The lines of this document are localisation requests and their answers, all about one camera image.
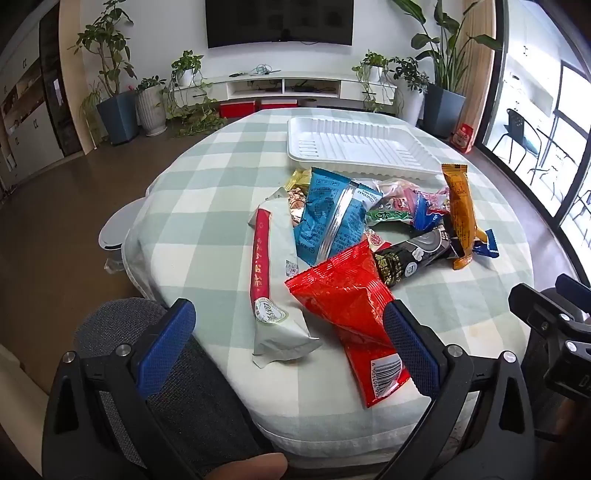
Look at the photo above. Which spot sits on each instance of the small grey pot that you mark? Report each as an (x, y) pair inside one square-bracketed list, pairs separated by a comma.
[(310, 101)]

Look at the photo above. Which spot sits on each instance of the white television cabinet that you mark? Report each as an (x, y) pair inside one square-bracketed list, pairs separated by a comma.
[(258, 85)]

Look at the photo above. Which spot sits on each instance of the black balcony chair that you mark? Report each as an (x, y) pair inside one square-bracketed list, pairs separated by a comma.
[(515, 124), (551, 152)]

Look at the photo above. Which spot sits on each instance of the red snack packet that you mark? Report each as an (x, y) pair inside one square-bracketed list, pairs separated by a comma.
[(341, 295)]

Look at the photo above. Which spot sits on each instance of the shiny brown foil packet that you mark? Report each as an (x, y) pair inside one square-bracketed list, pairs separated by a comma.
[(296, 205)]

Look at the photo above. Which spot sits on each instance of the blue cake roll packet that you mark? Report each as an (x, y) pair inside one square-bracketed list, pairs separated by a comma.
[(427, 217)]

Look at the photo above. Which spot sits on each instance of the wall television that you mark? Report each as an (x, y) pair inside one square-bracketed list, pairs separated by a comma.
[(277, 23)]

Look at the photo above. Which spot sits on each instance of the light blue snack packet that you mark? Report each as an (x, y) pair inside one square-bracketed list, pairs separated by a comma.
[(323, 217)]

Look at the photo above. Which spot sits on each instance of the plant in tall white pot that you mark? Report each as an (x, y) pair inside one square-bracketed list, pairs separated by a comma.
[(410, 99)]

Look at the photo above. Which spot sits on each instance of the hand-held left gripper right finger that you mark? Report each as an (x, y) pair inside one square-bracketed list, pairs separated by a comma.
[(411, 350)]

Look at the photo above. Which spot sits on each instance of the trailing plant in white pot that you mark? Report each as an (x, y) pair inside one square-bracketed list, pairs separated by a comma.
[(375, 69), (187, 76)]

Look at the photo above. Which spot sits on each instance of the white plastic tray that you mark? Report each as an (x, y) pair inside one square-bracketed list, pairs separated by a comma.
[(351, 145)]

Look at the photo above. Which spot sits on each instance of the black snack packet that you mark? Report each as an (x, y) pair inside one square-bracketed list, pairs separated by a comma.
[(406, 258)]

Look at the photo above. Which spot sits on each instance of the person's left hand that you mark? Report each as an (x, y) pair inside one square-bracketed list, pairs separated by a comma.
[(254, 468)]

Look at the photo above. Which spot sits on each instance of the leafy tree in blue pot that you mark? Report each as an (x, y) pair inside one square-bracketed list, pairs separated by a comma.
[(115, 115)]

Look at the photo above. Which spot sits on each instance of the orange snack packet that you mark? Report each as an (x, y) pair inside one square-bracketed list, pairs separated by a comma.
[(459, 212)]

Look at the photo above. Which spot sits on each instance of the clear pink snack packet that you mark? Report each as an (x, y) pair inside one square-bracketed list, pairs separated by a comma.
[(397, 194)]

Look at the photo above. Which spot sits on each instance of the green candy packet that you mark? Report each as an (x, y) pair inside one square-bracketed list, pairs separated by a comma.
[(388, 216)]

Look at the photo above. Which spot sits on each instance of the green checked tablecloth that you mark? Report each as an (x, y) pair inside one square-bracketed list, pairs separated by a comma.
[(207, 194)]

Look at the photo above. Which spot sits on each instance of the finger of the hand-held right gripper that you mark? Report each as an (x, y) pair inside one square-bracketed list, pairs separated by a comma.
[(577, 295), (540, 309)]

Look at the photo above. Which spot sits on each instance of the grey mesh office chair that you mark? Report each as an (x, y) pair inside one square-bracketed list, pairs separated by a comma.
[(217, 392)]

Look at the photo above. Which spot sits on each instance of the red paper bag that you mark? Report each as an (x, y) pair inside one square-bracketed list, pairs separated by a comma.
[(463, 138)]

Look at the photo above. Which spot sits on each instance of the large-leaf plant in blue pot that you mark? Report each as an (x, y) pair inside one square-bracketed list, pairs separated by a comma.
[(445, 108)]

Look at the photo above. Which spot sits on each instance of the gold foil snack packet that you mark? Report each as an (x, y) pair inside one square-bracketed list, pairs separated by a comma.
[(298, 180)]

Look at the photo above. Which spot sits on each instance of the white packet with red stripe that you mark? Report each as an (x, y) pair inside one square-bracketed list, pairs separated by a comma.
[(277, 249)]

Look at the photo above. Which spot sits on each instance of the red storage box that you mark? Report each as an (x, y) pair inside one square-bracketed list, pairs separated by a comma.
[(278, 103), (236, 109)]

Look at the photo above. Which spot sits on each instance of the plant in white ribbed pot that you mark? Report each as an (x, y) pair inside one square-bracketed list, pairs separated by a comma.
[(151, 110)]

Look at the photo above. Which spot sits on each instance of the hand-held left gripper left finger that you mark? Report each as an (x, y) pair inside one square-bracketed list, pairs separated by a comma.
[(166, 346)]

